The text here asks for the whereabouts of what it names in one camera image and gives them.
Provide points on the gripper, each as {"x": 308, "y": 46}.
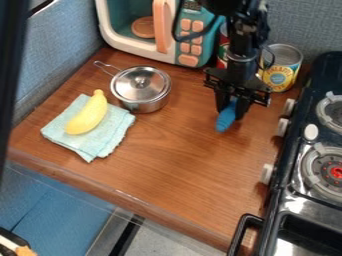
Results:
{"x": 238, "y": 81}

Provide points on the blue spoon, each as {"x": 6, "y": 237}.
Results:
{"x": 226, "y": 116}

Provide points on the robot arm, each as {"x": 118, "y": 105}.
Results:
{"x": 242, "y": 30}

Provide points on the red can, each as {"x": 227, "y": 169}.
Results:
{"x": 222, "y": 46}

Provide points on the yellow can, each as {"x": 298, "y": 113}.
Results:
{"x": 280, "y": 68}

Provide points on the toy stove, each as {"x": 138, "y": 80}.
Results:
{"x": 302, "y": 160}

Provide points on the silver pot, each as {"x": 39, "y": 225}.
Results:
{"x": 140, "y": 86}

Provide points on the toy microwave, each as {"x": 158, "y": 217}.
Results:
{"x": 162, "y": 28}

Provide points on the yellow toy banana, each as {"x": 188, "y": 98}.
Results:
{"x": 88, "y": 114}

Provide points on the light blue cloth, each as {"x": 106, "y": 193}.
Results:
{"x": 89, "y": 131}

